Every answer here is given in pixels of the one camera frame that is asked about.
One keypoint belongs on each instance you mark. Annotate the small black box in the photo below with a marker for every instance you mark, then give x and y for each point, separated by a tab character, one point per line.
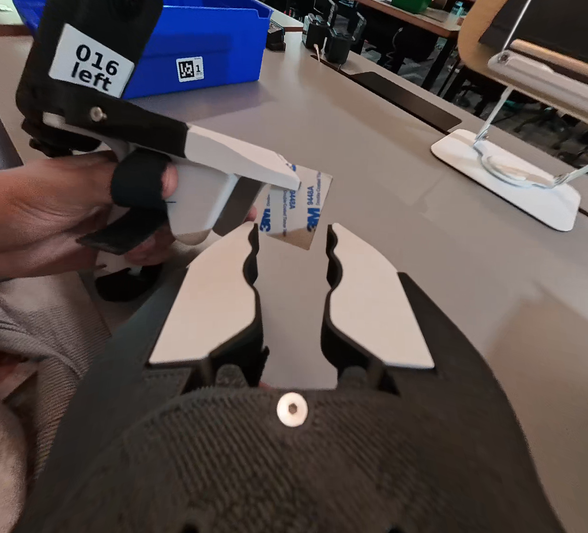
275	37

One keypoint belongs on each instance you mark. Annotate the person's grey knit clothing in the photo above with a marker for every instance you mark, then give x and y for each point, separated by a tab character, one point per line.
41	335

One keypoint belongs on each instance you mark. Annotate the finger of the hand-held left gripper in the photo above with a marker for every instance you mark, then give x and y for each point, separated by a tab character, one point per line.
239	156
236	204

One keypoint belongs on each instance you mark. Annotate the blue bin with white tag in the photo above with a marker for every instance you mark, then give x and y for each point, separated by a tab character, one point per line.
211	32

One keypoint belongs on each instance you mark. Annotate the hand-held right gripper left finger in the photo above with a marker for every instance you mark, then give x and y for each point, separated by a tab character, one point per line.
216	303

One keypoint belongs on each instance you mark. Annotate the person's left hand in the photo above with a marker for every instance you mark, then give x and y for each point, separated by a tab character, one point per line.
55	202

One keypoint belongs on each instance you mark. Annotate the square adhesive tape sheet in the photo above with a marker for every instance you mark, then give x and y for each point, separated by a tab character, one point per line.
303	211

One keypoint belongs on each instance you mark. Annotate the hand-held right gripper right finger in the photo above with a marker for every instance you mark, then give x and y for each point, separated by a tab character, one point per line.
372	308

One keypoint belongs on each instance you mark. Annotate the white tablet stand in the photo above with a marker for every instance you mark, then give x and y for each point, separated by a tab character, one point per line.
505	165

